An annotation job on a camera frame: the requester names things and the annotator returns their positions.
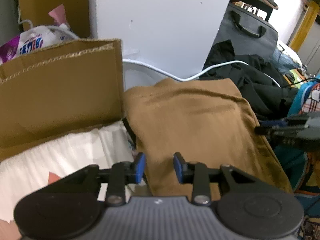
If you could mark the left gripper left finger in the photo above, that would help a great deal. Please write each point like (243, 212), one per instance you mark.
(82, 187)

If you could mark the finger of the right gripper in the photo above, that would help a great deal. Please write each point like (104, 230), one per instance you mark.
(271, 123)
(289, 135)

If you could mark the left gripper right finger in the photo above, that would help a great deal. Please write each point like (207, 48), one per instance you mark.
(201, 177)

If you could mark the brown t-shirt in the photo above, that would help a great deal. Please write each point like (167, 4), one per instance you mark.
(205, 121)

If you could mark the colourful cartoon blanket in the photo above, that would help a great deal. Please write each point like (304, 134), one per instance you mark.
(301, 162)

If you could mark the black jacket pile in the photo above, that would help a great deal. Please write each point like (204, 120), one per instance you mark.
(259, 81)

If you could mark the white patterned bed sheet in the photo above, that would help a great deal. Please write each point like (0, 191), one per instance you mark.
(42, 165)

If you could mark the dark grey laptop bag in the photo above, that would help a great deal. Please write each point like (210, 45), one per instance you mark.
(248, 33)

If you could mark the brown cardboard panel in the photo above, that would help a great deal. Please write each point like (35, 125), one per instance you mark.
(74, 86)

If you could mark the white panel board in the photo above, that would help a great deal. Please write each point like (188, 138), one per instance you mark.
(172, 35)

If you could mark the purple white detergent bag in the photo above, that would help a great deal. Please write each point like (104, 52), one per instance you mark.
(34, 39)

